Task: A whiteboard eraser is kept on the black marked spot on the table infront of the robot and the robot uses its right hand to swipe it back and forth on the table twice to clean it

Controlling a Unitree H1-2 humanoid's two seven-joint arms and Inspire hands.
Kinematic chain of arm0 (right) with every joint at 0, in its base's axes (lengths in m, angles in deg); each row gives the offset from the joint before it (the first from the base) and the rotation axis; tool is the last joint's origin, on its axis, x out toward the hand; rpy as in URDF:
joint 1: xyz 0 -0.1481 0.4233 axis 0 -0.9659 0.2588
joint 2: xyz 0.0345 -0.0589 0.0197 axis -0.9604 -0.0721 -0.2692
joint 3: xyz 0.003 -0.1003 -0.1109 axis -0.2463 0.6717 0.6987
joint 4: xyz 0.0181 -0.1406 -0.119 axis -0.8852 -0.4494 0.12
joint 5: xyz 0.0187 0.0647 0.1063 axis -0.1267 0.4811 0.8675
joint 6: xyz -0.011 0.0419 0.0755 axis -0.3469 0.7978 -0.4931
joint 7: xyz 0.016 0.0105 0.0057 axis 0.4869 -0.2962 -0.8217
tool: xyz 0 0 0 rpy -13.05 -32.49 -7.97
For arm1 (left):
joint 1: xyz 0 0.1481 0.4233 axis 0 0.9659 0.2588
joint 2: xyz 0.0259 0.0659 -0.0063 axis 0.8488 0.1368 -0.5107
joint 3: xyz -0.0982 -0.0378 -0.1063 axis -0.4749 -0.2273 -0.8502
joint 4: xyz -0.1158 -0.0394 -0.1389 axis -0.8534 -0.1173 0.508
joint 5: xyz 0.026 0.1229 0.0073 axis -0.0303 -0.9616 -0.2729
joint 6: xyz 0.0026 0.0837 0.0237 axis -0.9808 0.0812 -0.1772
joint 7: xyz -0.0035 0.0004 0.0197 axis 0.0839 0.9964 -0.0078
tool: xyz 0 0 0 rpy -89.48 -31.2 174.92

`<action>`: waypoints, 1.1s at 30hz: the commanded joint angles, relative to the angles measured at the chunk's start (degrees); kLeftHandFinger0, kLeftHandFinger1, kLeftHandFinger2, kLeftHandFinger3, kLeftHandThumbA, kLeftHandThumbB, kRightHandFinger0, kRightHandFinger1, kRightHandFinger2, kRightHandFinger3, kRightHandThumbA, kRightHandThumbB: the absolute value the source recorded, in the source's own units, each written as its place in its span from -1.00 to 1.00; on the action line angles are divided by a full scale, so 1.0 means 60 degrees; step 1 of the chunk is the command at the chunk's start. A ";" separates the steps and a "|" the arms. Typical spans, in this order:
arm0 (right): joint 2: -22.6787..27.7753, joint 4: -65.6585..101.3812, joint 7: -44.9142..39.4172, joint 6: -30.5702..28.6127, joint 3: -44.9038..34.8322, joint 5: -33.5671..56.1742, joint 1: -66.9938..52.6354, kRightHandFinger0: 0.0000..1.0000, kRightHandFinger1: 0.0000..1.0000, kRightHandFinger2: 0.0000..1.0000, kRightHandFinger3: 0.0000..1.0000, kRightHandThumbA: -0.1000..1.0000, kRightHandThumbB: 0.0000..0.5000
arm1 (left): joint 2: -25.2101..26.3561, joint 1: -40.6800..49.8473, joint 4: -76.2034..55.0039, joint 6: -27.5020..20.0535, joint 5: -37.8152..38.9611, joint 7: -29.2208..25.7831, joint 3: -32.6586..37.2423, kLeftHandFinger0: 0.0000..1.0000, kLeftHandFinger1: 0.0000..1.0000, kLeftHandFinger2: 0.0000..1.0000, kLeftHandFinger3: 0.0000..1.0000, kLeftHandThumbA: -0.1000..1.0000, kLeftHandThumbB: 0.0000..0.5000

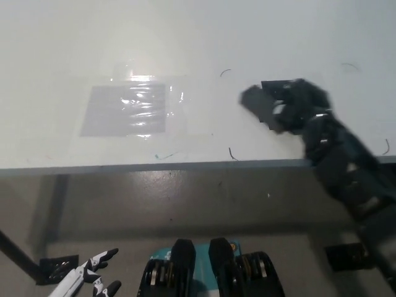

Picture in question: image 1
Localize black table foot plate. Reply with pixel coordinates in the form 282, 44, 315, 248
37, 254, 80, 286
324, 242, 369, 273

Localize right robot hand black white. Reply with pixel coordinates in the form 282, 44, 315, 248
272, 78, 334, 136

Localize dark grey whiteboard eraser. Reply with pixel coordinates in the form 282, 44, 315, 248
239, 84, 281, 133

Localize clear plastic film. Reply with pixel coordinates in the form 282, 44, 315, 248
71, 61, 214, 155

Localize grey paper sheet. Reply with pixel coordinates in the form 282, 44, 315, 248
80, 84, 168, 137

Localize black table leg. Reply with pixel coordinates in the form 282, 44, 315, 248
0, 230, 41, 278

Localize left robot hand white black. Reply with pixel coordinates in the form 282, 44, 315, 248
46, 247, 123, 297

